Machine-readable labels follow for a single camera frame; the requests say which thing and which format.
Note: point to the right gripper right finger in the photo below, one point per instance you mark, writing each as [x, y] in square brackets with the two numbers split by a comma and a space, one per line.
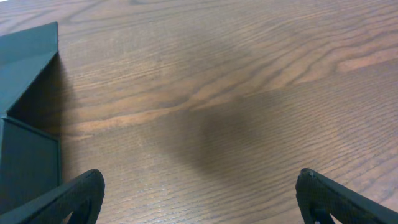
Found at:
[322, 200]

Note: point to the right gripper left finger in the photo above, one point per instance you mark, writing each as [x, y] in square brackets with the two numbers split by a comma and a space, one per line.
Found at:
[80, 200]

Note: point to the dark green gift box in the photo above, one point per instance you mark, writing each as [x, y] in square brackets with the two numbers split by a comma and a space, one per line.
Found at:
[30, 156]

